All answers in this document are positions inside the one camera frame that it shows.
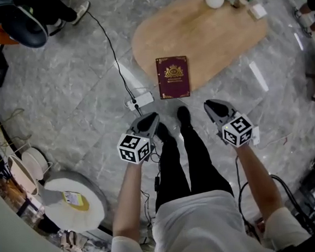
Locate dark blue round seat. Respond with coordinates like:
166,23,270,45
0,0,50,52

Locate person's left forearm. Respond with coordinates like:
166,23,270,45
105,158,152,239

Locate white power strip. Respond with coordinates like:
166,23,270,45
125,91,156,112

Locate orange box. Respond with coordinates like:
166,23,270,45
0,22,20,47

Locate white wire rack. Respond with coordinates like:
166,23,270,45
4,140,57,199

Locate thick black cable bundle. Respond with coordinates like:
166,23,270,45
235,170,315,252

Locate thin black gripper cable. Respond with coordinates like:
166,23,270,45
136,145,168,228

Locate person's right forearm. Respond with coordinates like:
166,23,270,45
231,140,286,224

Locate white round roll yellow label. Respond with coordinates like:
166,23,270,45
40,166,111,236

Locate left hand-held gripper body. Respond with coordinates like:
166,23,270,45
114,118,158,167

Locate person's black shoe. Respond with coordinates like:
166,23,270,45
176,105,193,130
155,121,176,144

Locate long black power cable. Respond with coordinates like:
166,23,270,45
85,6,144,120

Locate person's left leg black trousers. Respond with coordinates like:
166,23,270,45
149,135,194,214

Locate person's white shirt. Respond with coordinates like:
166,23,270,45
100,181,315,252

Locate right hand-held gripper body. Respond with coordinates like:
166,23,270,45
215,104,261,150

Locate thin red white wire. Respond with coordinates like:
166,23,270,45
257,135,290,150

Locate pale grey curved counter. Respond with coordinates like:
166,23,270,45
0,168,106,252

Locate yellow cable tangle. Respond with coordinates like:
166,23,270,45
0,107,35,165

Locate oval wooden table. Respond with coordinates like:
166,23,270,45
127,0,275,98

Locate person's right leg black trousers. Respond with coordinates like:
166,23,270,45
179,120,235,203

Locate small white box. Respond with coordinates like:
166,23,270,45
246,2,268,21

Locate person's left black shoe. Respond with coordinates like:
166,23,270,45
155,121,176,144

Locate dark red book gold print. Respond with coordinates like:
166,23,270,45
155,55,192,101

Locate person's leg black trousers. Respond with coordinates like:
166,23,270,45
179,120,235,203
149,135,194,214

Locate person's right black shoe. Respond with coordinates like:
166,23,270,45
176,105,193,130

